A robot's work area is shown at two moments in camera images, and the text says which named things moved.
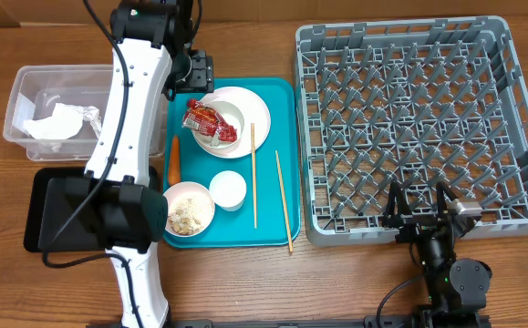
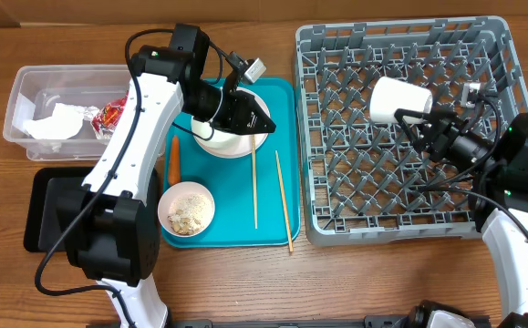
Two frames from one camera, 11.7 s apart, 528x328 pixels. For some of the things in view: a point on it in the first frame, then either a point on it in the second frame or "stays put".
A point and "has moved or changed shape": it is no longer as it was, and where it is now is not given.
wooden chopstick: x=253 y=171 stays put
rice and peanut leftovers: x=190 y=216 stays put
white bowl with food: x=190 y=209 stays put
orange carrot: x=174 y=175 stays put
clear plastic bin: x=56 y=112 stays put
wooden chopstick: x=284 y=204 stays put
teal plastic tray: x=243 y=144 stays put
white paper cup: x=228 y=190 → x=388 y=95
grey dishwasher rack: x=418 y=103 stays put
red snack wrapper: x=205 y=119 has moved or changed shape
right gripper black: x=416 y=225 → x=440 y=133
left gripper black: x=201 y=77 → x=237 y=119
